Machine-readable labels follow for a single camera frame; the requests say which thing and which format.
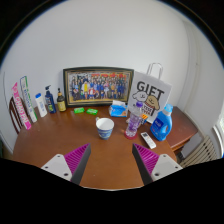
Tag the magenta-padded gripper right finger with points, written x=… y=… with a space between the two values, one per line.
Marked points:
x=146 y=158

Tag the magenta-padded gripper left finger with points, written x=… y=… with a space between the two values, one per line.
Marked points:
x=77 y=158

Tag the clear purple-capped water bottle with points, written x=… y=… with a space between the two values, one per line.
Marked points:
x=134 y=121

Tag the white remote control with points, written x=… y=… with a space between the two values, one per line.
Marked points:
x=148 y=140

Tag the flat round red coaster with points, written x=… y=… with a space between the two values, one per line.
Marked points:
x=130 y=137

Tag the blue detergent bottle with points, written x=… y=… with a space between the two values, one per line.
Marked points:
x=161 y=126

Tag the colourful puzzle cube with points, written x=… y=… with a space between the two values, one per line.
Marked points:
x=145 y=118

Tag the white blue patterned mug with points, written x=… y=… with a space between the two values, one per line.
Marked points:
x=105 y=128

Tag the white radiator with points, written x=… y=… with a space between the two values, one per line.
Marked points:
x=200 y=153

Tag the blue tissue pack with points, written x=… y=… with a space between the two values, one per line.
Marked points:
x=117 y=110

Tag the dark blue pump bottle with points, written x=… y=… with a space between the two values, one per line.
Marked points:
x=50 y=103

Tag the white lotion bottle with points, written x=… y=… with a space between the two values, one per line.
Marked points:
x=41 y=106

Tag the white paper gift bag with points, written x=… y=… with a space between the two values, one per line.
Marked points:
x=151 y=93

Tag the framed group photo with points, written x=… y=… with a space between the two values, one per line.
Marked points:
x=98 y=86

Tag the brown wooden chair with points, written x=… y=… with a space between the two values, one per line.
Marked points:
x=14 y=116

